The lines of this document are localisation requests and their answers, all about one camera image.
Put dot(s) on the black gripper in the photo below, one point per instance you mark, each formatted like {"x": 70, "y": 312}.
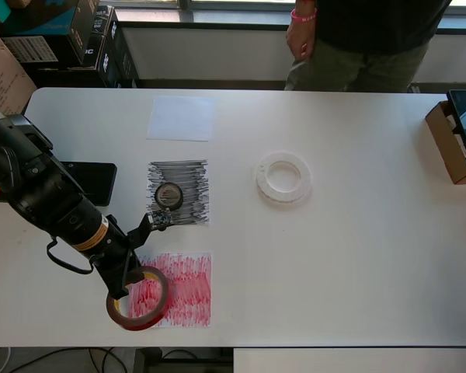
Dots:
{"x": 118, "y": 252}

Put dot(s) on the red 3M tape roll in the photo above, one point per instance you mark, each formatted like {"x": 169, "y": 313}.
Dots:
{"x": 140, "y": 324}

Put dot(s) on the black tape roll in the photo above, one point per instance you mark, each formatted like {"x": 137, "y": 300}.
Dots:
{"x": 158, "y": 202}

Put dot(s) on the white tape roll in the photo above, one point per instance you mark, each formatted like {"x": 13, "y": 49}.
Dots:
{"x": 262, "y": 182}

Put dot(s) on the dark grey Piper robot arm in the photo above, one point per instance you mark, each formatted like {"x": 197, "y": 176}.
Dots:
{"x": 42, "y": 194}

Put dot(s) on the person's right hand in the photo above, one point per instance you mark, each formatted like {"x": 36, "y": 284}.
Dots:
{"x": 301, "y": 39}

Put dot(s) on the red scribbled paper sheet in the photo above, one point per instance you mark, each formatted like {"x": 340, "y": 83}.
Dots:
{"x": 190, "y": 291}

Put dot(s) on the black scribbled paper sheet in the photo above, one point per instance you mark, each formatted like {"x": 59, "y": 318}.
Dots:
{"x": 194, "y": 175}

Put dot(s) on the blank white paper sheet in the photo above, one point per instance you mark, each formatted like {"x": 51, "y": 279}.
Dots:
{"x": 178, "y": 120}

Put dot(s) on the dark printed box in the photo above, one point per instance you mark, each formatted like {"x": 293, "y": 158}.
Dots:
{"x": 126, "y": 58}

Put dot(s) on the tall GX760A cardboard box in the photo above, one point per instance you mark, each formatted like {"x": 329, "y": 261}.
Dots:
{"x": 4, "y": 77}

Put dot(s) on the black box white letters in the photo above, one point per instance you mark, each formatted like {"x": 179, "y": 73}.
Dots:
{"x": 106, "y": 39}

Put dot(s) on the white panel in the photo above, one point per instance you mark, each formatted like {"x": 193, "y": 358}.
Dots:
{"x": 353, "y": 361}

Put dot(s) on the black box white barcode label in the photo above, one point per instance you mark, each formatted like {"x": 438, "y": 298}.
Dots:
{"x": 31, "y": 48}

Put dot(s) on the black box teal print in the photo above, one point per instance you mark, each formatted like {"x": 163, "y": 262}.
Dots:
{"x": 42, "y": 15}

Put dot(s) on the pink wristband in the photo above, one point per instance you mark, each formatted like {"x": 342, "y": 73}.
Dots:
{"x": 303, "y": 16}

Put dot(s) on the open brown cardboard box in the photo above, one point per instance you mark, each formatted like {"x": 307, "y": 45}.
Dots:
{"x": 442, "y": 147}

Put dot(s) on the person in dark shirt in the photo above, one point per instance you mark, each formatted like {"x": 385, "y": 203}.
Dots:
{"x": 373, "y": 39}

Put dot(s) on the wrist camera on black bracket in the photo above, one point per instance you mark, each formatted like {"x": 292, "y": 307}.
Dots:
{"x": 159, "y": 217}

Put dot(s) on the black table frame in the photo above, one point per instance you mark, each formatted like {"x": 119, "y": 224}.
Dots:
{"x": 151, "y": 361}

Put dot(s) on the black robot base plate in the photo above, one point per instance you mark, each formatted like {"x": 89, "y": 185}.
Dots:
{"x": 97, "y": 182}

